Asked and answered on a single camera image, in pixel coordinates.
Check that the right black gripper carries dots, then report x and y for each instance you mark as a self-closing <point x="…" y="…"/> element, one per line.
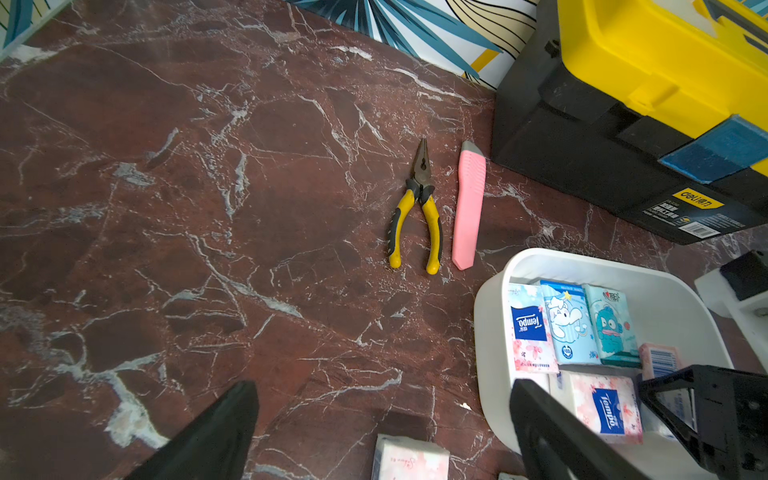
<point x="730" y="406"/>

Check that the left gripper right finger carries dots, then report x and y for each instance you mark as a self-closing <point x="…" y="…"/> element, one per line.
<point x="554" y="444"/>

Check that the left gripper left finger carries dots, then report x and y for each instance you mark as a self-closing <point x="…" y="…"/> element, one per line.
<point x="215" y="445"/>

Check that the teal cartoon tissue pack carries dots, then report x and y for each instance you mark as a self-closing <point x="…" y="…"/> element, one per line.
<point x="508" y="476"/>

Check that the pink tempo tissue pack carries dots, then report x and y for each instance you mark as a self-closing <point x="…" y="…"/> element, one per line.
<point x="400" y="457"/>
<point x="532" y="345"/>

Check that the blue cartoon tissue pack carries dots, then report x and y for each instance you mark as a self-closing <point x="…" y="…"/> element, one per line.
<point x="571" y="328"/>

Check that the white plastic storage box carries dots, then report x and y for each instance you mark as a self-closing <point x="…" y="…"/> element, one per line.
<point x="662" y="307"/>

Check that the pink tempo pack in box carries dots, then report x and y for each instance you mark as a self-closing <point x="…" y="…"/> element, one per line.
<point x="606" y="405"/>

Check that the teal monster pack in box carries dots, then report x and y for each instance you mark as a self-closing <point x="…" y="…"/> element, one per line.
<point x="613" y="327"/>

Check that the pink utility knife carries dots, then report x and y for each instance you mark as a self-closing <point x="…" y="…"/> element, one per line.
<point x="471" y="184"/>

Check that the yellow black toolbox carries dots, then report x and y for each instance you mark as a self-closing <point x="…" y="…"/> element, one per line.
<point x="655" y="111"/>

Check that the yellow handled pliers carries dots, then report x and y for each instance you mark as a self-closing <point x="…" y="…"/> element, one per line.
<point x="419" y="190"/>

